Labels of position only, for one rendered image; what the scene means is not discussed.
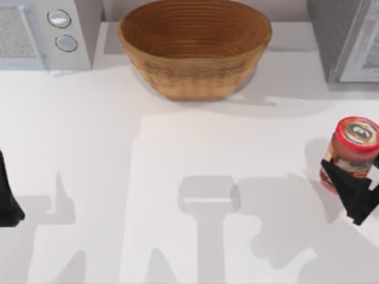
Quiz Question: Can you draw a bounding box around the red lidded jar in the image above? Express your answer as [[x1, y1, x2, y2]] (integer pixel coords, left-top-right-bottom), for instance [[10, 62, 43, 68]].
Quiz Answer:
[[319, 115, 379, 196]]

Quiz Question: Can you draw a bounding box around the pale cabinet door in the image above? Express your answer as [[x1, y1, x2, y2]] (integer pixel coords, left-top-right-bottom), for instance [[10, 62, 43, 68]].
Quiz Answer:
[[336, 0, 379, 83]]

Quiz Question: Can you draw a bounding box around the grey cabinet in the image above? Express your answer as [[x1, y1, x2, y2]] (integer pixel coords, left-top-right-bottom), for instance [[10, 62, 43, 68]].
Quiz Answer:
[[306, 0, 379, 84]]

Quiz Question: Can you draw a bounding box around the brown woven basket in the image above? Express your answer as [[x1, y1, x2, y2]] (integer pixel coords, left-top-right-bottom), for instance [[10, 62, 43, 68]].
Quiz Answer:
[[118, 0, 273, 102]]

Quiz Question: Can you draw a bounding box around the pale microwave oven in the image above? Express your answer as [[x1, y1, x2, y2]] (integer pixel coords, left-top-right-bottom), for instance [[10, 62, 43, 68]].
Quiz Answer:
[[0, 0, 104, 71]]

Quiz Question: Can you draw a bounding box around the small microwave knob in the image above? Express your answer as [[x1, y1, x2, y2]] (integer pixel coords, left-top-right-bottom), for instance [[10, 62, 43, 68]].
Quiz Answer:
[[54, 33, 79, 53]]

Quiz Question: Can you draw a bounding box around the large microwave knob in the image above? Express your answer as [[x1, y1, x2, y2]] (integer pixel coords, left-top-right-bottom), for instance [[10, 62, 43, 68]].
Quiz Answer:
[[47, 9, 72, 29]]

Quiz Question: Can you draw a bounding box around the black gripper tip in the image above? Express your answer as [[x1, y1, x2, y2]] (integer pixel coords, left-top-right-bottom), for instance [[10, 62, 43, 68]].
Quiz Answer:
[[0, 149, 26, 228]]

